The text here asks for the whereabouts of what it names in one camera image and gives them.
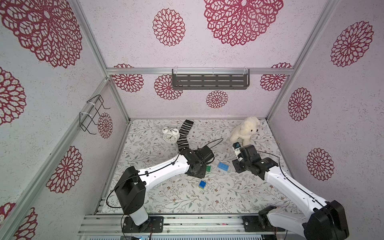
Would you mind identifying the light blue long lego brick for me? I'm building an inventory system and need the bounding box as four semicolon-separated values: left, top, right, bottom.
218;162;229;172

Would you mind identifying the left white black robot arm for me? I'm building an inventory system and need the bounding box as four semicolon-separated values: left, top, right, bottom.
112;146;215;234

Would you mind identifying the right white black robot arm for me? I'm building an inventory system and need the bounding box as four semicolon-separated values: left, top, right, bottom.
233;143;350;240

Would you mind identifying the black grey striped sock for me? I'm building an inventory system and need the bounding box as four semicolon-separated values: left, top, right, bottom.
177;120;194;152

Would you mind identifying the white teddy bear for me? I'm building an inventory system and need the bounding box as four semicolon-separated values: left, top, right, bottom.
230;117;261;146

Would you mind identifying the white alarm clock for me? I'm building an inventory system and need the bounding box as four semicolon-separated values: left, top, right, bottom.
162;127;180;144

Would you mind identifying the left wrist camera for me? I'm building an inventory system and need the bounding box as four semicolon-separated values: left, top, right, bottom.
195;146;215;165

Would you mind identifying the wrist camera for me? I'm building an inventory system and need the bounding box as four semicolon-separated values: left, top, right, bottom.
233;142;243;162
195;146;215;165

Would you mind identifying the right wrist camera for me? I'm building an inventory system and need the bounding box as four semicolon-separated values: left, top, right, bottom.
233;142;243;162

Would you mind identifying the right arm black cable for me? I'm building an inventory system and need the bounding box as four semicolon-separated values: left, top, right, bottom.
257;150;325;208

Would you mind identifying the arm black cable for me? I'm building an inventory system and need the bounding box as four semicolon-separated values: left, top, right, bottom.
105;137;224;209
257;150;325;208

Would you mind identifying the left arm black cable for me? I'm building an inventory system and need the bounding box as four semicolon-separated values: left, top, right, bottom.
105;137;224;209

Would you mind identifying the grey wall shelf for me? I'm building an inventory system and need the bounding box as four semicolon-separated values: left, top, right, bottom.
171;69;250;90

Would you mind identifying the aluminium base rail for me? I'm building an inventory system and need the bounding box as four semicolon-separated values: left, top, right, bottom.
78;214;286;236

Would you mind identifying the black wire wall rack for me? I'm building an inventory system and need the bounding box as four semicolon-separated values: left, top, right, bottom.
79;94;110;135

